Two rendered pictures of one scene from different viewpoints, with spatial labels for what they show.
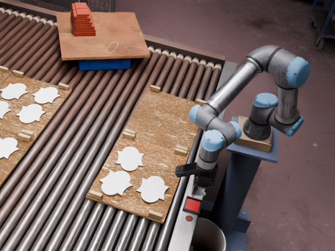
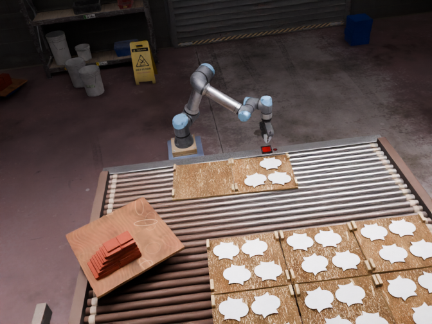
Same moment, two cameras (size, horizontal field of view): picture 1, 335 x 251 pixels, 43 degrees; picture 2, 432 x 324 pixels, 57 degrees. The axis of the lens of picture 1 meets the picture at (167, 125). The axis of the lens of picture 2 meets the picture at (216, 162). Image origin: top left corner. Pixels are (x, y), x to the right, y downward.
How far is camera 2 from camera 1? 280 cm
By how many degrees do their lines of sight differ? 71
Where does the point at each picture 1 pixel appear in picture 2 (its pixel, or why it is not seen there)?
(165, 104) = (186, 184)
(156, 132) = (220, 178)
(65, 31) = (136, 267)
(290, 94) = not seen: hidden behind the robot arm
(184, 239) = (289, 147)
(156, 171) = (254, 167)
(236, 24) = not seen: outside the picture
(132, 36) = (116, 217)
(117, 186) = (281, 176)
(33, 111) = (251, 247)
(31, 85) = (219, 269)
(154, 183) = (266, 164)
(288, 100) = not seen: hidden behind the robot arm
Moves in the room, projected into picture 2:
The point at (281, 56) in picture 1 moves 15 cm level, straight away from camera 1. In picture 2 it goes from (204, 70) to (182, 71)
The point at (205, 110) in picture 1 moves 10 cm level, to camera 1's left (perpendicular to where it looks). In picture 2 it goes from (245, 107) to (250, 115)
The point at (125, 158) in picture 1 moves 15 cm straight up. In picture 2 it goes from (256, 181) to (256, 163)
